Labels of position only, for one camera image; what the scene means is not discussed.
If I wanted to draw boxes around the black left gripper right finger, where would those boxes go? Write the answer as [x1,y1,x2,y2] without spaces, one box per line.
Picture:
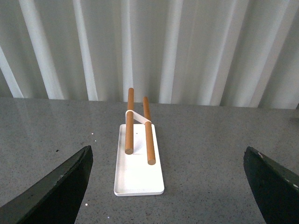
[243,147,299,224]

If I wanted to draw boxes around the white towel rack stand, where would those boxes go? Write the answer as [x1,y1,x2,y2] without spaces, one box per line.
[114,88,164,196]

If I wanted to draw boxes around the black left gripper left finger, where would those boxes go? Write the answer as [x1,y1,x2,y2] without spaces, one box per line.
[0,146,93,224]

